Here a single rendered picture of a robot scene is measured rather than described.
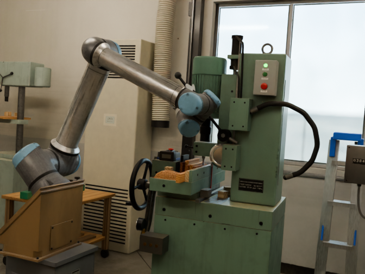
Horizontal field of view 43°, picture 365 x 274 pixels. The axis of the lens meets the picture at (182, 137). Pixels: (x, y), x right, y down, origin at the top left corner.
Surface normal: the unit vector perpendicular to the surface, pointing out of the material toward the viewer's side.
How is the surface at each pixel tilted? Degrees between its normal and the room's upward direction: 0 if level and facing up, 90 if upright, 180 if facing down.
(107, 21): 90
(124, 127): 90
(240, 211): 90
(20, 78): 90
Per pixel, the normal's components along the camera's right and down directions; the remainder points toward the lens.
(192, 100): -0.34, 0.08
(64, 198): 0.92, 0.08
